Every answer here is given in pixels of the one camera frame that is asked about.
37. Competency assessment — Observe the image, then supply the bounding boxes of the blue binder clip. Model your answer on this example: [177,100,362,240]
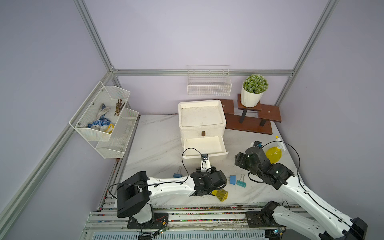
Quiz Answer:
[173,167,183,178]
[229,175,237,185]

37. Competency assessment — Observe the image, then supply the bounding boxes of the white plastic drawer cabinet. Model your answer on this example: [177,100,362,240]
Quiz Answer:
[178,100,229,161]

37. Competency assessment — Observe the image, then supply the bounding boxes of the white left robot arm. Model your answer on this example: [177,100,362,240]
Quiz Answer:
[117,170,227,224]

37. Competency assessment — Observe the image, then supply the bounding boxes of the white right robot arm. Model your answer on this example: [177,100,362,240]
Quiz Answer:
[235,145,368,240]

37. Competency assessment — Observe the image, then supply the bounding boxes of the teal binder clip right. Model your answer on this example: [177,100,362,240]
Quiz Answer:
[236,174,247,188]

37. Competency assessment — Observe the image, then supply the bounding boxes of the yellow spray bottle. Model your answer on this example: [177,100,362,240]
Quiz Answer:
[266,136,287,164]

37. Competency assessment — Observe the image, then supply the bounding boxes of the yellow black work glove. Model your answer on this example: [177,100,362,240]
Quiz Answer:
[211,189,229,203]

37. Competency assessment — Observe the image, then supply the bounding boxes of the brown wooden step shelf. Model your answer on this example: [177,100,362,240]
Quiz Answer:
[220,94,282,135]

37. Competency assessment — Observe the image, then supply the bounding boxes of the green plant in white pot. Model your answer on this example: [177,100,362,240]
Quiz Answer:
[241,74,269,108]

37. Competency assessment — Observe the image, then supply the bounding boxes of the white mesh lower bin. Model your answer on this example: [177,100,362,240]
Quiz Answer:
[95,108,139,159]

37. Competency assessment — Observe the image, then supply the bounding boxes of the white mesh bin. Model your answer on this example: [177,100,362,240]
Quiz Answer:
[95,108,139,159]
[69,82,130,142]

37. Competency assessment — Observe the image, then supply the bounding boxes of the brown wooden clothespins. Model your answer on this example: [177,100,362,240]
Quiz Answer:
[114,99,126,116]

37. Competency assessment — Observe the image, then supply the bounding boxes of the blue white cloth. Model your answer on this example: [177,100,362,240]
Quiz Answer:
[87,104,115,134]

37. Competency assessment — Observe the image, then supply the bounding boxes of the white mesh upper bin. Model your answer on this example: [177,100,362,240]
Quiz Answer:
[69,82,130,142]

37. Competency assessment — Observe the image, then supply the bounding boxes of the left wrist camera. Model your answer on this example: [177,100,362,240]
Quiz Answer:
[201,154,211,173]

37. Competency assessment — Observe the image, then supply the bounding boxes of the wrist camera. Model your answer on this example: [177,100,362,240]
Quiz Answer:
[201,154,211,173]
[251,141,263,149]

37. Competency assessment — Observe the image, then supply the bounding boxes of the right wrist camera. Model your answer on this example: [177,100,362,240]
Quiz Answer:
[251,141,263,149]

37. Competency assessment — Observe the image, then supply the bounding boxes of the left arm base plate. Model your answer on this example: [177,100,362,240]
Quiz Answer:
[127,213,169,230]

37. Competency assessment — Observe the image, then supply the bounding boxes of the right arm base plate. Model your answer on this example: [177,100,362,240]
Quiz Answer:
[246,201,282,228]

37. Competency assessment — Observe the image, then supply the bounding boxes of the white wire wall basket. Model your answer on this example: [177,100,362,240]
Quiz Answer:
[187,65,232,97]

